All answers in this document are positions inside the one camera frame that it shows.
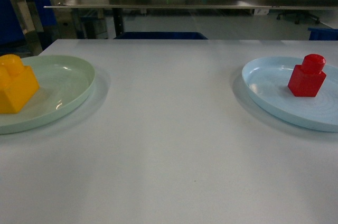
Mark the red toy building block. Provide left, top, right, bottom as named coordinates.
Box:
left=288, top=54, right=326, bottom=97

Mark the yellow toy building block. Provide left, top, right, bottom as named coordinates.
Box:
left=1, top=54, right=40, bottom=114

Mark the light blue round plate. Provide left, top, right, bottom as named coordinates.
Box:
left=242, top=57, right=337, bottom=132

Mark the light green round plate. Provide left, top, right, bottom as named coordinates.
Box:
left=1, top=55, right=96, bottom=135

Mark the black office chair base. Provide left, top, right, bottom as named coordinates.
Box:
left=276, top=10, right=321, bottom=25

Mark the blue bin at right edge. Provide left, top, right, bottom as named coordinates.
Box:
left=308, top=27, right=337, bottom=41

